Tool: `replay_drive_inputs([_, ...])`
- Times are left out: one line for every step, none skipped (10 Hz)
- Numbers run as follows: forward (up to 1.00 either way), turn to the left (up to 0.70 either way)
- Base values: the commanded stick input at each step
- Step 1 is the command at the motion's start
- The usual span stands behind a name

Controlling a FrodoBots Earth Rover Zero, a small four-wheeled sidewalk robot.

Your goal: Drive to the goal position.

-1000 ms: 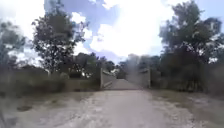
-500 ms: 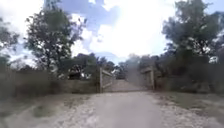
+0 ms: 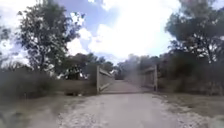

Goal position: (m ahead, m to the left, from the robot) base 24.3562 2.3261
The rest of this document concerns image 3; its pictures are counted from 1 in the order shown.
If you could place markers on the dry grass verge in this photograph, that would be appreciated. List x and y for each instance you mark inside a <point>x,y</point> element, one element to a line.
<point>196,103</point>
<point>30,111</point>

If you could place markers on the group of distant trees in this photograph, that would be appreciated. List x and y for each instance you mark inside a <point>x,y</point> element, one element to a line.
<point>81,65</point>
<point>131,66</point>

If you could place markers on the large dark tree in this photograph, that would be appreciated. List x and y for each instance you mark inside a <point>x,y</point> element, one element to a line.
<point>200,30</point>

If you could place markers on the low bushes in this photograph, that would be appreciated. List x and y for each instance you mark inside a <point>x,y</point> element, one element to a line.
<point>33,83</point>

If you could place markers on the dense dark bushes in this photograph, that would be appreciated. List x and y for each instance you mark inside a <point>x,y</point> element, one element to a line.
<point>193,75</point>

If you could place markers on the large leafy tree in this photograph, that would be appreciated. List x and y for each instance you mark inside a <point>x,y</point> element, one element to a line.
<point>45,31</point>

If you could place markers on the pale gravel road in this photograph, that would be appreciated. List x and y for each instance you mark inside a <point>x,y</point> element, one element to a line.
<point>123,111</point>

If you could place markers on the wooden bridge railing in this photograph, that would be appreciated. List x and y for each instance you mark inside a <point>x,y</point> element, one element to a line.
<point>150,77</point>
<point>103,80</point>

